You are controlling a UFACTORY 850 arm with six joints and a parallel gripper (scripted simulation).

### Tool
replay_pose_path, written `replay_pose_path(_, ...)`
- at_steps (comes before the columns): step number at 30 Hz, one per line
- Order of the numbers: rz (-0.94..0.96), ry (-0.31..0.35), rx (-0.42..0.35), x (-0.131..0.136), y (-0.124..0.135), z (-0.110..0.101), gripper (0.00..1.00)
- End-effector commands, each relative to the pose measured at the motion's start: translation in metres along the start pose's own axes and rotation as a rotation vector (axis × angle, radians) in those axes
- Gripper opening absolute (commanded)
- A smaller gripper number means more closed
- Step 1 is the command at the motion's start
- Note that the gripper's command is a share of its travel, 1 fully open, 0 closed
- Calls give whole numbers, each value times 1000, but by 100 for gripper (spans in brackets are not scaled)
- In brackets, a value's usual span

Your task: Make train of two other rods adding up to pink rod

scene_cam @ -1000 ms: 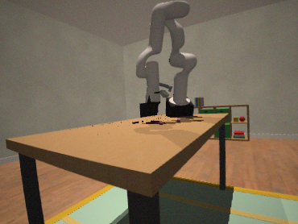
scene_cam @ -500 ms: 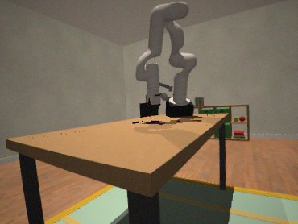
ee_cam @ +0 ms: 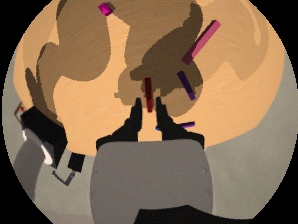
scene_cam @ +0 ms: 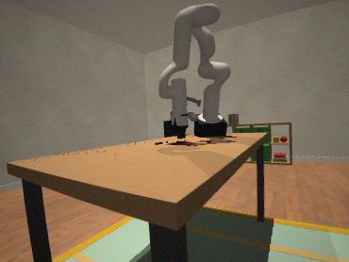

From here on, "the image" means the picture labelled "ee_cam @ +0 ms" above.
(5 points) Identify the magenta rod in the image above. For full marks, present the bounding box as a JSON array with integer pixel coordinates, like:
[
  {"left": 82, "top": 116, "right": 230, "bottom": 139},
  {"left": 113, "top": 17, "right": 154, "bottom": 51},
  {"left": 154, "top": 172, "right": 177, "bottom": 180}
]
[{"left": 98, "top": 3, "right": 113, "bottom": 16}]

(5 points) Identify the dark red rod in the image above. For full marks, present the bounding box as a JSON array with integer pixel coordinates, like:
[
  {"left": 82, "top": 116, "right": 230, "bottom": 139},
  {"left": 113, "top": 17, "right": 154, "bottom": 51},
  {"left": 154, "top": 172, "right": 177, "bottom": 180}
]
[{"left": 145, "top": 78, "right": 152, "bottom": 113}]

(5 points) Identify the pink rod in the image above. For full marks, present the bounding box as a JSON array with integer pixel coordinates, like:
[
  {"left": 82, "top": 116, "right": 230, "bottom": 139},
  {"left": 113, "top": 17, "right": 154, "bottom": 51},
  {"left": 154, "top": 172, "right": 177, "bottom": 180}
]
[{"left": 181, "top": 20, "right": 221, "bottom": 65}]

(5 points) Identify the purple rod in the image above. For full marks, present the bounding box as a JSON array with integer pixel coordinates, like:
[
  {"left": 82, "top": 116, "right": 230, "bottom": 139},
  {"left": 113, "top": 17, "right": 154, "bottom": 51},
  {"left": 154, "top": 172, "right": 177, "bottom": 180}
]
[
  {"left": 177, "top": 71, "right": 196, "bottom": 101},
  {"left": 178, "top": 121, "right": 195, "bottom": 128}
]

